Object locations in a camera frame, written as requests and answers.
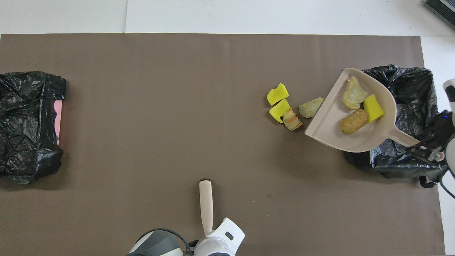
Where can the brown table mat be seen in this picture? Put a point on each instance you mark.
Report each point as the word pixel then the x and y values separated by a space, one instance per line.
pixel 177 106

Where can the dark ribbed device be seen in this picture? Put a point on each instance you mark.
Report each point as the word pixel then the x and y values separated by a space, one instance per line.
pixel 442 10

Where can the greenish tan bread piece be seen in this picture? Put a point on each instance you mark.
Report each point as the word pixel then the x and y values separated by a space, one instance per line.
pixel 311 107

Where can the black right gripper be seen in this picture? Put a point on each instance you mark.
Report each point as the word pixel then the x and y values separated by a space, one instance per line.
pixel 446 129

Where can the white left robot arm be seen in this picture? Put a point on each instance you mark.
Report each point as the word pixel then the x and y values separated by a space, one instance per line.
pixel 220 241

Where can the pink bin with black bag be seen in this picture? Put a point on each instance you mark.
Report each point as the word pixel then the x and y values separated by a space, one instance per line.
pixel 25 124

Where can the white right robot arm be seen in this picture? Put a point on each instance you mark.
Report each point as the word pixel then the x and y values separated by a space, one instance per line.
pixel 450 89

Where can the brown bread roll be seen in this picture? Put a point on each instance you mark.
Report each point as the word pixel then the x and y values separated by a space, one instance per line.
pixel 353 121

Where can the small yellow sponge piece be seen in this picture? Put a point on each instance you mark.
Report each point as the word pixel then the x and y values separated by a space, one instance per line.
pixel 373 108

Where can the striped orange croissant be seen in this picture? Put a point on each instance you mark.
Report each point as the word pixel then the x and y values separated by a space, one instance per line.
pixel 292 120

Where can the pale crusty bread piece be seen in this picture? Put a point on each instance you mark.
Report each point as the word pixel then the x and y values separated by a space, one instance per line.
pixel 353 94

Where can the pale pink plastic dustpan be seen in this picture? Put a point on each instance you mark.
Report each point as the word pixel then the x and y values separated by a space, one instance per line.
pixel 327 131

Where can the beige brush with black bristles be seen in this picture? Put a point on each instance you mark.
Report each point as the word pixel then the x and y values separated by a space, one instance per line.
pixel 206 206

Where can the yellow sponge chunk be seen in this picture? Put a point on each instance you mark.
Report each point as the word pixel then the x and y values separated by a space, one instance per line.
pixel 279 111
pixel 277 94

